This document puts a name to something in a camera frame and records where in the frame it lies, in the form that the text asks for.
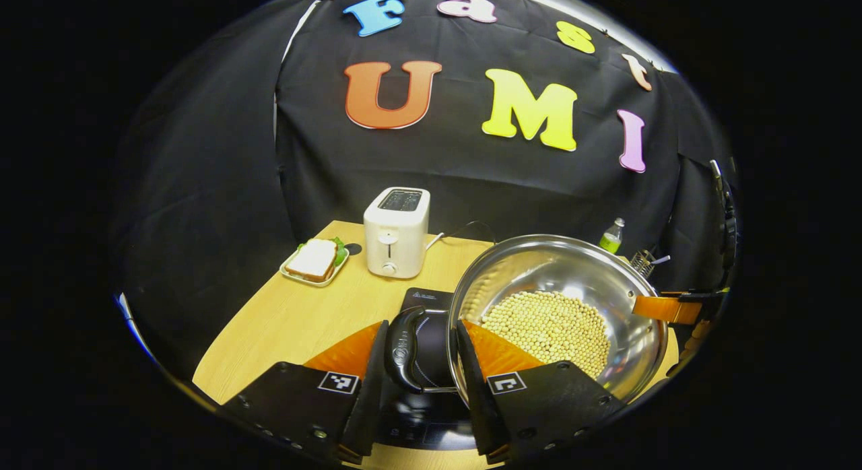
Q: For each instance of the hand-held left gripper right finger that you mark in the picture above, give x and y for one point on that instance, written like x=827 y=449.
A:
x=475 y=389

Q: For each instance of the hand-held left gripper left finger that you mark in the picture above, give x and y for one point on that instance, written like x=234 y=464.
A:
x=374 y=389

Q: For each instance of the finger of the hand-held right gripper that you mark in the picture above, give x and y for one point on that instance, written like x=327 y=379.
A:
x=699 y=339
x=667 y=308

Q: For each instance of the black induction cooktop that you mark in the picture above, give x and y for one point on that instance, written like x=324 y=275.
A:
x=424 y=301

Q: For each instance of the stainless steel pot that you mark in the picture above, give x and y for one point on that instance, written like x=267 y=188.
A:
x=545 y=264

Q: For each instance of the metal spoon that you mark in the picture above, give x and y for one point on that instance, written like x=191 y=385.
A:
x=661 y=259

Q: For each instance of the green drink bottle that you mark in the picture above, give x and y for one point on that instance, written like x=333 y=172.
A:
x=611 y=240

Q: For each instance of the heap of soybeans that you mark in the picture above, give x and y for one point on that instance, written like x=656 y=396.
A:
x=549 y=325

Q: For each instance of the pale green sandwich plate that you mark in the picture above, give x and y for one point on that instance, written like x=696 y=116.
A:
x=289 y=273

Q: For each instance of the sandwich with lettuce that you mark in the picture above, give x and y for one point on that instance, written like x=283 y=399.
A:
x=313 y=259

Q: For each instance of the white toaster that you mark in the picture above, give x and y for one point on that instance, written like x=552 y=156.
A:
x=397 y=238

